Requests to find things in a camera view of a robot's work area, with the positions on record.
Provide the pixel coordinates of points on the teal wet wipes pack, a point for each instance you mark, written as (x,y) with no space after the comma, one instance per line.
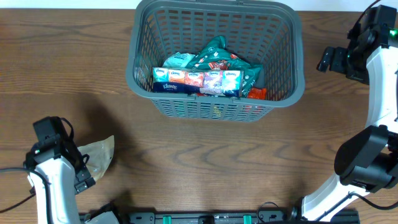
(178,60)

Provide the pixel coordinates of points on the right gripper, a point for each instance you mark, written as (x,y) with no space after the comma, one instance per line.
(327,59)

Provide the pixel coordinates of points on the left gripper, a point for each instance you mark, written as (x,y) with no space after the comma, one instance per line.
(81,175)

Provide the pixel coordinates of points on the green Nescafe coffee bag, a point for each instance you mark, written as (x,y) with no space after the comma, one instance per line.
(214,56)

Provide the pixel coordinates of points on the beige plastic pouch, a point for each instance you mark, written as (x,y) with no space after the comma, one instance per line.
(101,154)

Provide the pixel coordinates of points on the Kleenex tissue multipack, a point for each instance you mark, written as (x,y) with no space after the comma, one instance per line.
(227,83)

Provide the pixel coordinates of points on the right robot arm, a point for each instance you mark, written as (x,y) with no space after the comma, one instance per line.
(367,162)

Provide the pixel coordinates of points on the grey plastic basket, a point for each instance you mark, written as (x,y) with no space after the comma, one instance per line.
(264,32)

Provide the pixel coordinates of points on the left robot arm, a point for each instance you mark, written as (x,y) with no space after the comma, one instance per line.
(59,170)

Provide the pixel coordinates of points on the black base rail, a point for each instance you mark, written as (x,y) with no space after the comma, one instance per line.
(272,216)

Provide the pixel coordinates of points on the orange pasta packet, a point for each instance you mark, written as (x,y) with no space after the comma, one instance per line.
(257,93)

